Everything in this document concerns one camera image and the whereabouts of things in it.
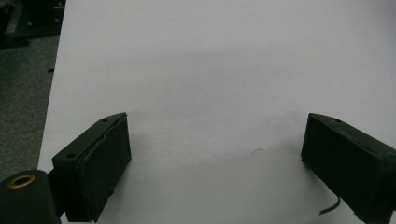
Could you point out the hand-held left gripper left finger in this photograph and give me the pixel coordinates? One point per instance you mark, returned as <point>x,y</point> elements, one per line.
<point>93,168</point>

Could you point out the dark equipment stand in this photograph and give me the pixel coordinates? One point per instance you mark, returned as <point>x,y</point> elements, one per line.
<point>29,21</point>

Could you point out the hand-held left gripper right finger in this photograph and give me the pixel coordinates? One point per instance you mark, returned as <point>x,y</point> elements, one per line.
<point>351,161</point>

